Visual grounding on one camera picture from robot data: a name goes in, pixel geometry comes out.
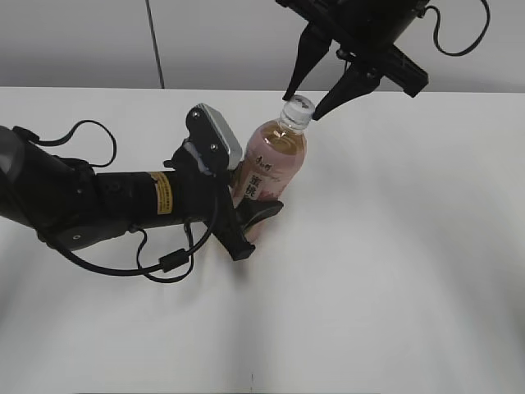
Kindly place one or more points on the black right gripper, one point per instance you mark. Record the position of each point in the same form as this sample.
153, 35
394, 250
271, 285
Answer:
366, 32

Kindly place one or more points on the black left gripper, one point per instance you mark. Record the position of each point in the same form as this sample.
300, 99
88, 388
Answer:
201, 194

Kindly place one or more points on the pink tea bottle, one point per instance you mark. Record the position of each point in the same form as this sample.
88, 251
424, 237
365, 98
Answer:
274, 154

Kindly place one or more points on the white bottle cap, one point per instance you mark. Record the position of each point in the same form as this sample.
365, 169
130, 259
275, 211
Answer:
298, 111

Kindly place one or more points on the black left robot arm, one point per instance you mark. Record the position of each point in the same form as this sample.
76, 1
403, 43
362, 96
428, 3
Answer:
75, 204

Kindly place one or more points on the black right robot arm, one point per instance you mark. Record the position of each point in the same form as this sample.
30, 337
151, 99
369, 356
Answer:
366, 32

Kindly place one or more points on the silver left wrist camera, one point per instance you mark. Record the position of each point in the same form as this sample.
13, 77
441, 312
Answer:
211, 142

